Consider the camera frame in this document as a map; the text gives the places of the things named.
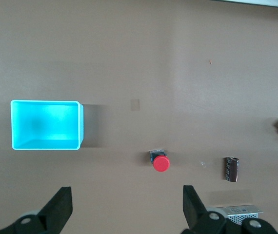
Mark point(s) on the metal mesh power supply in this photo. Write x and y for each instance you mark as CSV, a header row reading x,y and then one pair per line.
x,y
244,211

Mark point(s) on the dark brown cylindrical capacitor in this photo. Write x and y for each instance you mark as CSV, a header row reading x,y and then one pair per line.
x,y
231,169

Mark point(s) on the cyan plastic bin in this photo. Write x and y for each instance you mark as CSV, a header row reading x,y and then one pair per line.
x,y
44,122

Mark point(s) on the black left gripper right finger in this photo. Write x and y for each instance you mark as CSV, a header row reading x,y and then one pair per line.
x,y
195,214

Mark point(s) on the red push button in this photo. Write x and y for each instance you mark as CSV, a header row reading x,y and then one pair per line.
x,y
161,164

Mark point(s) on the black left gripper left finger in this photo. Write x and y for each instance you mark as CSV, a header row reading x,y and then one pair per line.
x,y
56,212

